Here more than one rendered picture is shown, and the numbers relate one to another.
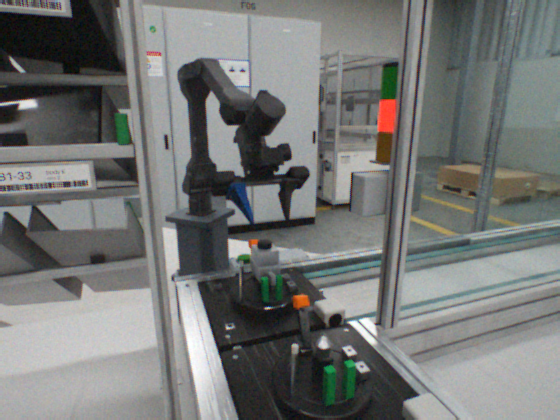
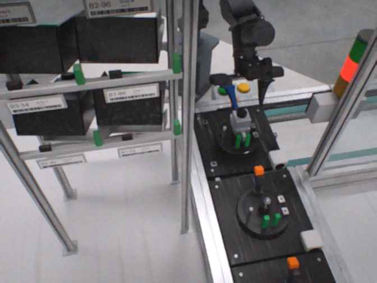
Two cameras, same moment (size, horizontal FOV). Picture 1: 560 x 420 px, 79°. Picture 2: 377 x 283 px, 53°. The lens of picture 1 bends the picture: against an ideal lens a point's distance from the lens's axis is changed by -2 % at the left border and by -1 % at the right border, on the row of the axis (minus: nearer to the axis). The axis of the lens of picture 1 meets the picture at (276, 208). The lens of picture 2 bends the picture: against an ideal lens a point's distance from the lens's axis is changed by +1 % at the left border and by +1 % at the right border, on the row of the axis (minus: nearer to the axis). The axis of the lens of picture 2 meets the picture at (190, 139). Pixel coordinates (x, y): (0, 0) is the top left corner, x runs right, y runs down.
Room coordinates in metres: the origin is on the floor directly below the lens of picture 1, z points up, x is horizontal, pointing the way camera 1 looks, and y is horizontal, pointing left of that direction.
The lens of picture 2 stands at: (-0.08, 0.07, 1.88)
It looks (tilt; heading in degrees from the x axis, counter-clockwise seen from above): 53 degrees down; 7
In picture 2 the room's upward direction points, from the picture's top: 2 degrees clockwise
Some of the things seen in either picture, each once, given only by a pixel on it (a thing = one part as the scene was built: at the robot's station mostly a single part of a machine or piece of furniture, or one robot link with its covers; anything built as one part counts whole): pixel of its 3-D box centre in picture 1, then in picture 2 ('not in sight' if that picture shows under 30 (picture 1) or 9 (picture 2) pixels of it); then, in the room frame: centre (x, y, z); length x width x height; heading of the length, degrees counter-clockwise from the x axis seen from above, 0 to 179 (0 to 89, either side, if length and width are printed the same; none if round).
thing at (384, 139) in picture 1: (391, 146); (347, 83); (0.59, -0.19, 1.28); 0.05 x 0.05 x 0.05
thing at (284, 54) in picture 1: (277, 129); not in sight; (4.08, -0.01, 1.12); 0.80 x 0.54 x 2.25; 111
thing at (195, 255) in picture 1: (203, 244); (190, 64); (0.96, 0.22, 0.96); 0.15 x 0.15 x 0.20; 66
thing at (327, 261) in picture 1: (342, 271); (298, 103); (0.87, -0.18, 0.91); 0.89 x 0.06 x 0.11; 110
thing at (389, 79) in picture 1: (396, 84); (364, 48); (0.59, -0.19, 1.38); 0.05 x 0.05 x 0.05
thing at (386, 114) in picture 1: (394, 116); (355, 66); (0.59, -0.19, 1.33); 0.05 x 0.05 x 0.05
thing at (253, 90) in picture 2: (269, 266); (242, 94); (0.87, 0.02, 0.93); 0.21 x 0.07 x 0.06; 110
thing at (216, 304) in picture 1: (264, 302); (236, 140); (0.64, 0.02, 0.96); 0.24 x 0.24 x 0.02; 20
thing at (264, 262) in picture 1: (266, 260); (241, 122); (0.62, 0.02, 1.06); 0.08 x 0.04 x 0.07; 21
